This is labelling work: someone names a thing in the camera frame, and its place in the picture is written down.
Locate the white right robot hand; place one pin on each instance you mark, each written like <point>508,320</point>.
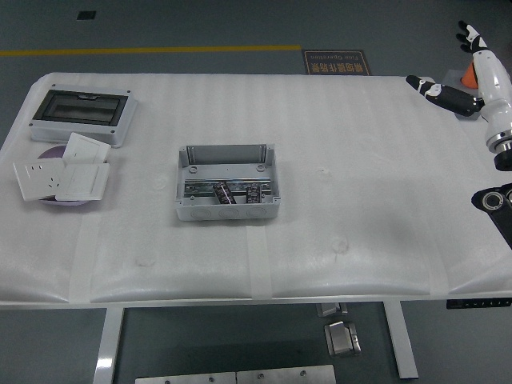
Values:
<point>490,76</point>

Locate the grey open junction box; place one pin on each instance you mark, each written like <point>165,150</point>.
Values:
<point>226,212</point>

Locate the grey box with dark window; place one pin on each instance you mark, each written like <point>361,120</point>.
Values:
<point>80,107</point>

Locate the orange cylinder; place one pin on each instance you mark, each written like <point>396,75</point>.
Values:
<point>469,80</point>

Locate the grey block holder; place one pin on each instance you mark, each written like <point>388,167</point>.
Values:
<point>453,78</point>

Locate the black floor sign orange text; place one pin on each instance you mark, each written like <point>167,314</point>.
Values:
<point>337,63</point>

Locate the white foam mat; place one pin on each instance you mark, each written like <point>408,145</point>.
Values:
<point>320,120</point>

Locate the black table control panel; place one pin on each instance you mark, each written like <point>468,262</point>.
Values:
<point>478,303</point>

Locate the small silver metal block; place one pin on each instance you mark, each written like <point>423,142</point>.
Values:
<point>330,310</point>

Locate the large silver metal block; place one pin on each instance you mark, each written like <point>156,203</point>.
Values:
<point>342,340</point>

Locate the black floor hatch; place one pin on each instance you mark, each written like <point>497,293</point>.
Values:
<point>86,15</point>

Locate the purple plate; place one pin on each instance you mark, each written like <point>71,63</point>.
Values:
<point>54,153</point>

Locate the white tape strip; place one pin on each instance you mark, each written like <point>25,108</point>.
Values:
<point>83,264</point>

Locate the metal mounting rail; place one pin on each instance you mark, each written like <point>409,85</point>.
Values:
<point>200,187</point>

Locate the grey metal base plate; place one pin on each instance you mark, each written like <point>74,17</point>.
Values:
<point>186,378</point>
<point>286,375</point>

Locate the white wall switch panel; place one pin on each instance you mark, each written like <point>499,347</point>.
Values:
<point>85,182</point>
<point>85,149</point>

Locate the white wall socket panel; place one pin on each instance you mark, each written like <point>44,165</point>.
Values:
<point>38,180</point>

